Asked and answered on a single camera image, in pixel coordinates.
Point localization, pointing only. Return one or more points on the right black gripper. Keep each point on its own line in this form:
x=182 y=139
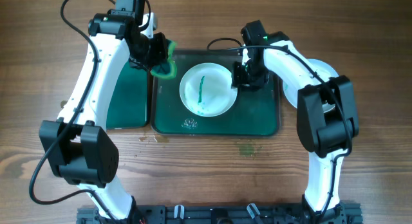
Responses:
x=237 y=80

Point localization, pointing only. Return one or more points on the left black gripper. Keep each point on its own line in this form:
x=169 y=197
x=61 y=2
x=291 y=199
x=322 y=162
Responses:
x=158 y=55

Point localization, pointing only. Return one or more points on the green yellow sponge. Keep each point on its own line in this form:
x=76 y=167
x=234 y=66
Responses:
x=166 y=69

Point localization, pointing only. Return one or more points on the white plate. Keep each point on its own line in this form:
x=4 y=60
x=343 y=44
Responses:
x=206 y=90
x=326 y=71

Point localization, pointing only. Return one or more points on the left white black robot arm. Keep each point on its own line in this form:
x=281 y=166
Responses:
x=76 y=144

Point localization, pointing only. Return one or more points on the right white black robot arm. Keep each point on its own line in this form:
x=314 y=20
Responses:
x=327 y=119

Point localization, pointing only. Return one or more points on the large dark green tray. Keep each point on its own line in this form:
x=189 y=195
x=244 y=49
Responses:
x=254 y=113

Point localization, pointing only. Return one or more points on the small black water tray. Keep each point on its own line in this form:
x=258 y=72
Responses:
x=129 y=106

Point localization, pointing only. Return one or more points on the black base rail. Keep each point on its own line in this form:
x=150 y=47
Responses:
x=284 y=213

